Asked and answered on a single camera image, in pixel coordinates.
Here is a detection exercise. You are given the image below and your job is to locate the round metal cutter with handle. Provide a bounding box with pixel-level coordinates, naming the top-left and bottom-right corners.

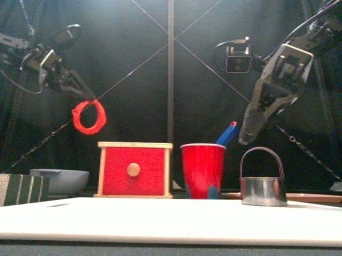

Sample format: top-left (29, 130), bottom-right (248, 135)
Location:
top-left (239, 146), bottom-right (288, 207)

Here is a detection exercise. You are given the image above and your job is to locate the wooden drawer box red front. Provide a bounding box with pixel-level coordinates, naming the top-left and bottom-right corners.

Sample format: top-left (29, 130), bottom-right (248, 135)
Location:
top-left (96, 141), bottom-right (173, 200)

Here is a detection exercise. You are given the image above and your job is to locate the light blue bowl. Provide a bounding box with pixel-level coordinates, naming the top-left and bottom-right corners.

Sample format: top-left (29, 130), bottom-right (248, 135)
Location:
top-left (28, 168), bottom-right (91, 196)

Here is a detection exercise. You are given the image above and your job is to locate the blue plastic utensil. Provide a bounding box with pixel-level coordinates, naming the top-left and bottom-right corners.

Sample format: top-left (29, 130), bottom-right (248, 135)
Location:
top-left (215, 122), bottom-right (239, 148)

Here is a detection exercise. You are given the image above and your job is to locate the red plastic cup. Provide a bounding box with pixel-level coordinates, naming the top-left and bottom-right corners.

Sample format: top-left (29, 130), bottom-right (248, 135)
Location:
top-left (179, 143), bottom-right (227, 200)

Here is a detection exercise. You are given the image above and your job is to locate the striped toy block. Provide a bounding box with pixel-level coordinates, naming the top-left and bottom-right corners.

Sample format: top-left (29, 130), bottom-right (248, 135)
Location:
top-left (0, 173), bottom-right (50, 207)

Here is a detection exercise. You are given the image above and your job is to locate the white cutting board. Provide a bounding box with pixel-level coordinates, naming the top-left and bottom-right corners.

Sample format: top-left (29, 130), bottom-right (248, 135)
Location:
top-left (0, 196), bottom-right (342, 249)

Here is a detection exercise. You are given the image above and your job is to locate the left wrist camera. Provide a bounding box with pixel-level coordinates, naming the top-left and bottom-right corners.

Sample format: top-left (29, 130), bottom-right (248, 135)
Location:
top-left (46, 23), bottom-right (84, 52)

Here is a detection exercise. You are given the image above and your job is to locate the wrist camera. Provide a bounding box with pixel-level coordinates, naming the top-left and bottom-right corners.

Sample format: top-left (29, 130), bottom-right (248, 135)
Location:
top-left (213, 37), bottom-right (255, 75)
top-left (46, 23), bottom-right (84, 52)

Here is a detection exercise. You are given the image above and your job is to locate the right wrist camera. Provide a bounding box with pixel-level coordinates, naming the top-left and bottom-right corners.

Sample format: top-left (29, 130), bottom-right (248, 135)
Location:
top-left (213, 37), bottom-right (255, 75)

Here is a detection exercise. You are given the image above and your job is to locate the thin diagonal brace wire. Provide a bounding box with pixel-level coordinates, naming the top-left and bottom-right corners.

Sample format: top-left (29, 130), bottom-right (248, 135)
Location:
top-left (129, 0), bottom-right (342, 182)
top-left (0, 0), bottom-right (224, 174)

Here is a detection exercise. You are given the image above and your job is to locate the vertical metal frame pole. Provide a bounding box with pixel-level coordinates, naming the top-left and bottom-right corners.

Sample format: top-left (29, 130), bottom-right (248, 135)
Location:
top-left (165, 0), bottom-right (176, 144)

